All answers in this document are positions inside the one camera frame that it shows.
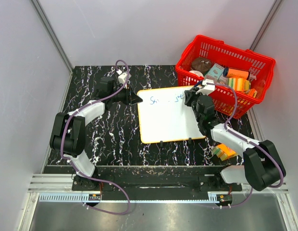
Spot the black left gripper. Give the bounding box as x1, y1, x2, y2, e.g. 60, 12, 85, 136
111, 84, 143, 106

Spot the yellow framed whiteboard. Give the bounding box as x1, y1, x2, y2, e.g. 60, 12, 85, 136
137, 86, 205, 144

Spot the white blue whiteboard marker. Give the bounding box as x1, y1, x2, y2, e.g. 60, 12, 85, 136
193, 80, 202, 89

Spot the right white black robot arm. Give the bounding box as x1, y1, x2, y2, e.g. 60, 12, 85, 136
184, 88, 286, 191

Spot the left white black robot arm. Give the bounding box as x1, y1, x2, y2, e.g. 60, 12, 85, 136
50, 72, 143, 190

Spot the white round lid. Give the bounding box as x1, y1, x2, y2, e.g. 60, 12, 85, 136
189, 70, 204, 77

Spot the brown round package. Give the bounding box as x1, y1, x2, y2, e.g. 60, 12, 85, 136
191, 57, 212, 73

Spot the teal white box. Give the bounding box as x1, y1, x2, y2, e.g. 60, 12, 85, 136
205, 64, 224, 83

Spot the orange blue can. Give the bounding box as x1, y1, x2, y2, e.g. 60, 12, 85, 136
223, 67, 250, 79

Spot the yellow green sponge pack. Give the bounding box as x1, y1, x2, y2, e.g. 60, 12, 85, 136
228, 78, 250, 92

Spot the red plastic shopping basket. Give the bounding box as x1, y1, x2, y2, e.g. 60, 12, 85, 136
175, 35, 276, 119

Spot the small orange box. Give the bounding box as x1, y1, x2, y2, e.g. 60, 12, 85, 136
245, 89, 258, 98

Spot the orange sponge package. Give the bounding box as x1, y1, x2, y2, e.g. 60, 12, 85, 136
211, 144, 237, 161

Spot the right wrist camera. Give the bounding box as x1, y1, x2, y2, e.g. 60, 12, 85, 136
196, 79, 215, 95

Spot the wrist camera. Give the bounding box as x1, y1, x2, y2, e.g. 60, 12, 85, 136
196, 79, 215, 95
117, 70, 131, 84

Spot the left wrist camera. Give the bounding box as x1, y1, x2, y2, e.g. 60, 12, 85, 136
117, 70, 131, 84

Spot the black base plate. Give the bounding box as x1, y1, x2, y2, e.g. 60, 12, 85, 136
72, 166, 242, 193

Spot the white slotted cable duct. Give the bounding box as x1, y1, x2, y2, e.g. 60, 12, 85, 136
39, 191, 232, 204

